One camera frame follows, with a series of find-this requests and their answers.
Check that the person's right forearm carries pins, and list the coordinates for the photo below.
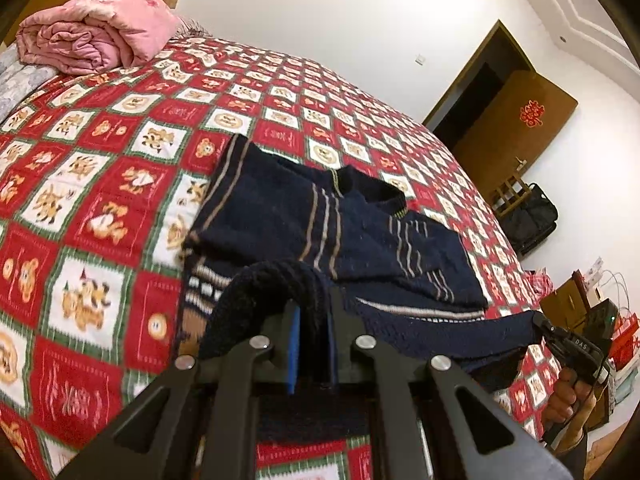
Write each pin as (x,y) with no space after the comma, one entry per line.
(570,450)

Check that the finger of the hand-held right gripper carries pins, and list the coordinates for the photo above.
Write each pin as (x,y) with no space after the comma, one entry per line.
(554,334)

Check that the wooden cabinet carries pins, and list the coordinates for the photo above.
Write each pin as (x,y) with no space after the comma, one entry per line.
(567,305)

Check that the black electronic device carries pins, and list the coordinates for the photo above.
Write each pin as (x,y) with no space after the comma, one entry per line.
(602,320)

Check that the red checkered printed bedspread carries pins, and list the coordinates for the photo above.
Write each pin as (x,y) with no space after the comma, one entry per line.
(100,200)

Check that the navy patterned knit sweater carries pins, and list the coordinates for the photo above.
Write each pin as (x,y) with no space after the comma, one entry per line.
(300,210)

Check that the black travel bag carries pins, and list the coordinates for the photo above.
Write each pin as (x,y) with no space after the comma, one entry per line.
(532,220)

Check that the wooden chair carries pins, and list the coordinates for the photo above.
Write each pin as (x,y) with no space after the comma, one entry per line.
(510,195)

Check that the grey floral pillow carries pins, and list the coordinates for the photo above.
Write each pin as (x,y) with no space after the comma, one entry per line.
(22,80)

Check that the red gift bag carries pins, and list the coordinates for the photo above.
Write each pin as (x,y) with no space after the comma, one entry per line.
(539,286)

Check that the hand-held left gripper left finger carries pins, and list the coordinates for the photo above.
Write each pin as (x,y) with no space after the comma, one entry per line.
(294,350)

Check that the person's right hand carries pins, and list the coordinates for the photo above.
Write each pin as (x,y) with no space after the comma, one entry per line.
(565,395)

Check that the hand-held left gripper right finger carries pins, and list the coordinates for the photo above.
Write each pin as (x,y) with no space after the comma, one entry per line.
(334,355)

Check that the brown wooden door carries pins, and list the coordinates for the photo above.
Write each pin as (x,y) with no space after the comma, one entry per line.
(510,145)

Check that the red paper bag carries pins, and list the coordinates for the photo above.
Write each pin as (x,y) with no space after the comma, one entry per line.
(625,342)

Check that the dark wooden door frame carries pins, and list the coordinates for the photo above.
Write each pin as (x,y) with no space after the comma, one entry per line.
(515,44)

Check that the pink folded quilt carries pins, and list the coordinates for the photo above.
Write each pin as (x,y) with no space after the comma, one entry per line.
(100,20)

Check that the white paper bag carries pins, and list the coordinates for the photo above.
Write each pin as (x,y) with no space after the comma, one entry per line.
(595,280)

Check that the red paper door decoration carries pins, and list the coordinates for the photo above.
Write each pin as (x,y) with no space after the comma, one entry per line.
(531,114)

